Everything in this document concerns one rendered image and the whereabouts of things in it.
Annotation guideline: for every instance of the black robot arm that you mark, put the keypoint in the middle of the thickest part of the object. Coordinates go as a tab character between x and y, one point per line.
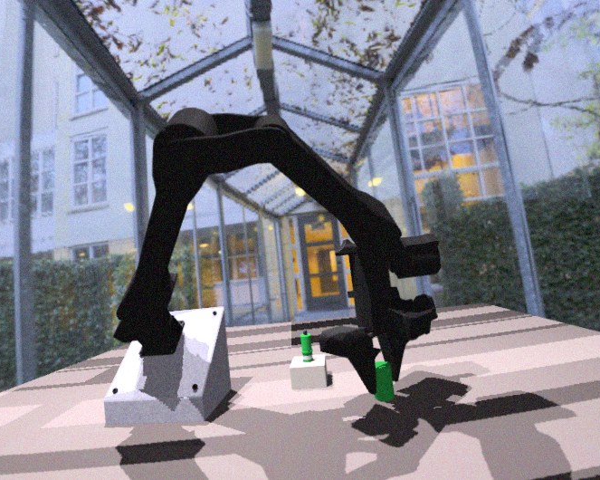
195	144

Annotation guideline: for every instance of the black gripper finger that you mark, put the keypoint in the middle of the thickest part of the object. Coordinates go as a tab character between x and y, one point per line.
392	347
365	367

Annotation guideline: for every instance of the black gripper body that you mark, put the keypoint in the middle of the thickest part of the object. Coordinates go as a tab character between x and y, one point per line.
349	342

